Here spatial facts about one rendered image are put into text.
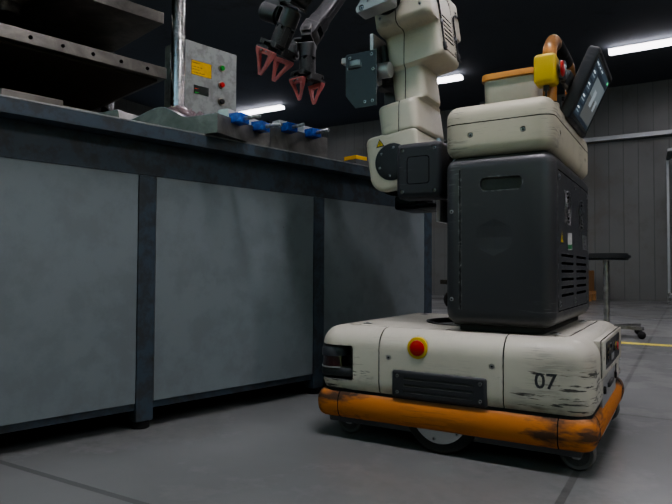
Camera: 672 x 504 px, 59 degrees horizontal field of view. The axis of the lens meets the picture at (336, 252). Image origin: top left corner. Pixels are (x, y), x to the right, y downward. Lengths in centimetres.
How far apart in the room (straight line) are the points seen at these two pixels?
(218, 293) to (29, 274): 52
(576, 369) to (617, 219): 856
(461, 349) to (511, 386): 13
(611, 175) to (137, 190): 879
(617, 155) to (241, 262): 855
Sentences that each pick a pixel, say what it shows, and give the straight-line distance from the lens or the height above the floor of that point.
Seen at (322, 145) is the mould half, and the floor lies 86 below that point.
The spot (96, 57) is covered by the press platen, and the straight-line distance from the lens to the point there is 263.
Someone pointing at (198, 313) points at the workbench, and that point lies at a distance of 174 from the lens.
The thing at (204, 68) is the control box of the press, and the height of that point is 136.
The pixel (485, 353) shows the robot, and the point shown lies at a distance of 136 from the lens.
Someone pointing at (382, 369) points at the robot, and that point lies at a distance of 146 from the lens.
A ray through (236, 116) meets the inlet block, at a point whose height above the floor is 86.
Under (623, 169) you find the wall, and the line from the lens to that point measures 992.
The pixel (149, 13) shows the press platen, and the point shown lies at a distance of 284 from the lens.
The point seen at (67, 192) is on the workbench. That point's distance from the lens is 158.
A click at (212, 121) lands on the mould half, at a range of 172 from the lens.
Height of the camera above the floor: 42
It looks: 2 degrees up
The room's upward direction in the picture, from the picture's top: straight up
